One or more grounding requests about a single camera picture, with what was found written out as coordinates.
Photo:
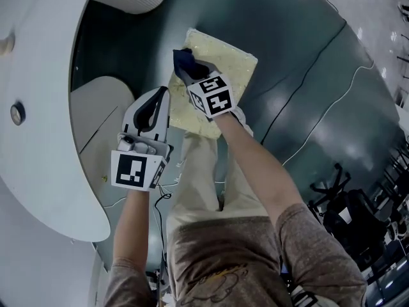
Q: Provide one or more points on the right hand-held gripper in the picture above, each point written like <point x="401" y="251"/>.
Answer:
<point x="211" y="98"/>

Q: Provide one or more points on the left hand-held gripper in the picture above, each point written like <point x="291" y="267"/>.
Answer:
<point x="131" y="171"/>

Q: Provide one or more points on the dark blue cloth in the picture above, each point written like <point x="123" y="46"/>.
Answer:
<point x="187" y="61"/>

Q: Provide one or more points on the cream upholstered footstool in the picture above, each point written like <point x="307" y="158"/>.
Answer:
<point x="223" y="66"/>

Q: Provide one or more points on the person's left forearm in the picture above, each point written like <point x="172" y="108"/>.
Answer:
<point x="131" y="229"/>

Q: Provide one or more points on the person's right forearm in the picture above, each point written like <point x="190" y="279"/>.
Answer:
<point x="255" y="171"/>

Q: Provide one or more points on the white curved table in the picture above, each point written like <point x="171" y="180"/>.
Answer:
<point x="41" y="155"/>

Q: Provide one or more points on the beige trousers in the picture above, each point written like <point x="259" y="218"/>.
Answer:
<point x="198" y="177"/>

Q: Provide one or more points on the small round tin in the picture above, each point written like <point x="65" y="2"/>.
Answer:
<point x="18" y="114"/>

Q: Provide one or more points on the small beige round object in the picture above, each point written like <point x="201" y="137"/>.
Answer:
<point x="7" y="45"/>

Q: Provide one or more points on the brown printed shirt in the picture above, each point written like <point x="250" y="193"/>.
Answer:
<point x="223" y="267"/>

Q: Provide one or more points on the black office chair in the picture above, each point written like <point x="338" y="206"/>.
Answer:
<point x="358" y="216"/>
<point x="332" y="184"/>

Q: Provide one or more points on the black device with blue screen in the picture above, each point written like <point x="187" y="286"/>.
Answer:
<point x="285" y="268"/>

